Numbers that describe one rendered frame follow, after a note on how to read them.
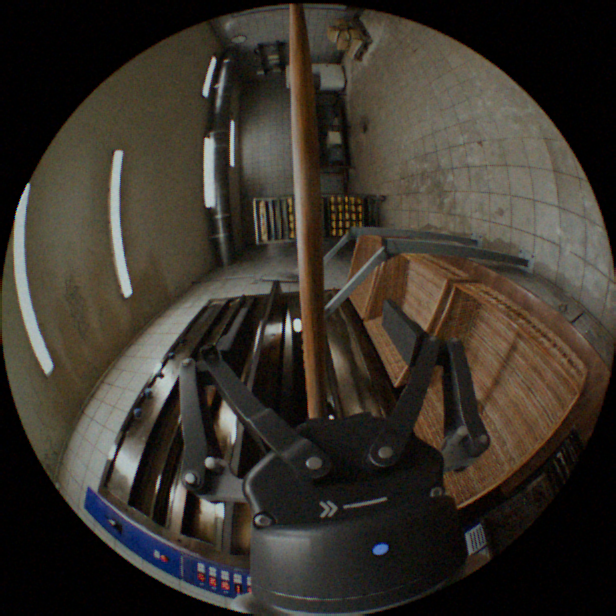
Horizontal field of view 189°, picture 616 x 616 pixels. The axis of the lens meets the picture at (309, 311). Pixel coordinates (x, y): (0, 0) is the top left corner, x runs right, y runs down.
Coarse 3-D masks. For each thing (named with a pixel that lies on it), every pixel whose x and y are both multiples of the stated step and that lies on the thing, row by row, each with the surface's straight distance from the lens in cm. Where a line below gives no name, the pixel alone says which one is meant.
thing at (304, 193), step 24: (312, 72) 34; (312, 96) 30; (312, 120) 27; (312, 144) 25; (312, 168) 24; (312, 192) 24; (312, 216) 24; (312, 240) 24; (312, 264) 24; (312, 288) 25; (312, 312) 26; (312, 336) 28; (312, 360) 30; (312, 384) 33; (312, 408) 38
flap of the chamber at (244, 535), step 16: (272, 304) 134; (272, 320) 124; (272, 336) 115; (256, 352) 92; (272, 352) 108; (256, 368) 83; (272, 368) 102; (256, 384) 80; (272, 384) 97; (272, 400) 93; (240, 432) 65; (240, 448) 62; (256, 448) 71; (240, 464) 61; (256, 464) 69; (240, 512) 59; (224, 528) 57; (240, 528) 59; (224, 544) 58; (240, 544) 60
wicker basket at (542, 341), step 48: (480, 288) 75; (480, 336) 83; (528, 336) 53; (432, 384) 92; (480, 384) 86; (528, 384) 72; (576, 384) 50; (432, 432) 80; (528, 432) 75; (480, 480) 77
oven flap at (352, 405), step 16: (336, 320) 140; (336, 336) 125; (352, 336) 120; (336, 352) 114; (352, 352) 110; (336, 368) 105; (352, 368) 101; (368, 368) 96; (352, 384) 95; (368, 384) 92; (352, 400) 89; (368, 400) 87; (384, 416) 79
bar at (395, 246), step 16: (384, 240) 66; (400, 240) 67; (416, 240) 72; (448, 240) 140; (464, 240) 150; (480, 240) 159; (384, 256) 66; (464, 256) 84; (480, 256) 91; (496, 256) 101; (512, 256) 114; (528, 256) 133; (368, 272) 66; (528, 272) 133; (352, 288) 66; (336, 304) 67; (336, 384) 42; (336, 400) 39; (336, 416) 37
